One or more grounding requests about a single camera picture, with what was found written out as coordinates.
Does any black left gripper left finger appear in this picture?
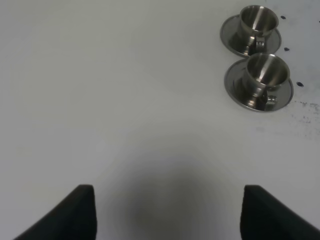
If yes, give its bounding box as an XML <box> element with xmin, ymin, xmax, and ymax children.
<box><xmin>16</xmin><ymin>184</ymin><xmax>97</xmax><ymax>240</ymax></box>

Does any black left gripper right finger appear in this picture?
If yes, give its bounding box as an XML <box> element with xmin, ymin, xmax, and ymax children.
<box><xmin>240</xmin><ymin>185</ymin><xmax>320</xmax><ymax>240</ymax></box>

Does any near stainless steel saucer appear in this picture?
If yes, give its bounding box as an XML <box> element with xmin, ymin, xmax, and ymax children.
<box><xmin>224</xmin><ymin>59</ymin><xmax>294</xmax><ymax>112</ymax></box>

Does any stainless steel saucer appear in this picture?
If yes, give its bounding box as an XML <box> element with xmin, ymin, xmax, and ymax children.
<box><xmin>224</xmin><ymin>59</ymin><xmax>294</xmax><ymax>112</ymax></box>
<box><xmin>220</xmin><ymin>14</ymin><xmax>282</xmax><ymax>58</ymax></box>

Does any near stainless steel teacup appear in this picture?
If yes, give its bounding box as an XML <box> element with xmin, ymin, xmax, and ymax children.
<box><xmin>242</xmin><ymin>53</ymin><xmax>290</xmax><ymax>97</ymax></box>

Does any stainless steel teacup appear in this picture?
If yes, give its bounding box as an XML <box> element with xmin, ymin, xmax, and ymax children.
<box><xmin>242</xmin><ymin>53</ymin><xmax>290</xmax><ymax>97</ymax></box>
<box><xmin>237</xmin><ymin>5</ymin><xmax>279</xmax><ymax>53</ymax></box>

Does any far stainless steel saucer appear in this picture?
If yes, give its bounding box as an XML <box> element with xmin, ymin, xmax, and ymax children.
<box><xmin>220</xmin><ymin>14</ymin><xmax>282</xmax><ymax>58</ymax></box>

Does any far stainless steel teacup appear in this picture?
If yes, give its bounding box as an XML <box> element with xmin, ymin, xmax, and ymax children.
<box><xmin>237</xmin><ymin>5</ymin><xmax>279</xmax><ymax>53</ymax></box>

